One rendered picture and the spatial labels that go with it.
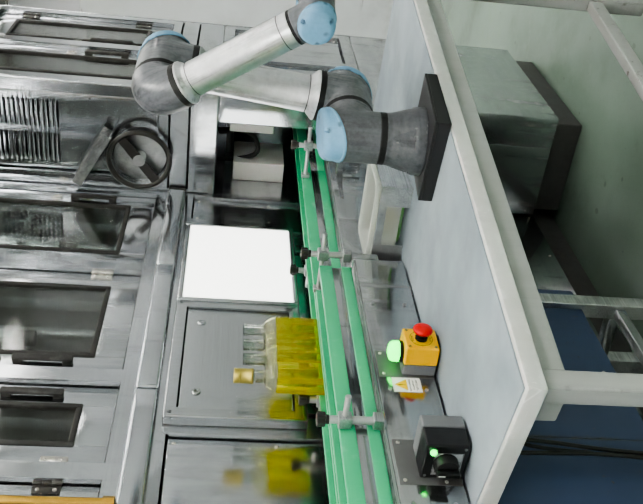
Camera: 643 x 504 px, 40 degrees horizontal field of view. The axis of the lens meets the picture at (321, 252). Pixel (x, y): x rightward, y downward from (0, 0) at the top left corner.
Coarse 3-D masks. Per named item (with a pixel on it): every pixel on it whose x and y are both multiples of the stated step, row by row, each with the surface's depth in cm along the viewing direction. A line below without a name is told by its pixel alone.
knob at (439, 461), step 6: (438, 456) 154; (444, 456) 153; (450, 456) 153; (438, 462) 153; (444, 462) 152; (450, 462) 152; (456, 462) 153; (438, 468) 153; (444, 468) 153; (450, 468) 153; (456, 468) 153; (438, 474) 152; (444, 474) 152; (450, 474) 152; (456, 474) 152
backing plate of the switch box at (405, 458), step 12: (396, 444) 163; (408, 444) 163; (396, 456) 160; (408, 456) 161; (408, 468) 158; (408, 480) 156; (420, 480) 156; (432, 480) 156; (444, 480) 157; (456, 480) 157
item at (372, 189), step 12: (372, 168) 221; (372, 180) 230; (372, 192) 232; (372, 204) 234; (360, 216) 236; (372, 216) 218; (360, 228) 237; (372, 228) 219; (360, 240) 233; (372, 240) 222
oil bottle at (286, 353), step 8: (272, 352) 203; (280, 352) 203; (288, 352) 203; (296, 352) 204; (304, 352) 204; (312, 352) 204; (264, 360) 203; (272, 360) 201; (280, 360) 201; (288, 360) 202; (296, 360) 202; (304, 360) 202; (312, 360) 202; (320, 360) 202
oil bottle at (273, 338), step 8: (272, 336) 209; (280, 336) 209; (288, 336) 209; (296, 336) 209; (304, 336) 210; (312, 336) 210; (264, 344) 208; (272, 344) 207; (280, 344) 207; (288, 344) 207; (296, 344) 207; (304, 344) 207; (312, 344) 208; (264, 352) 209
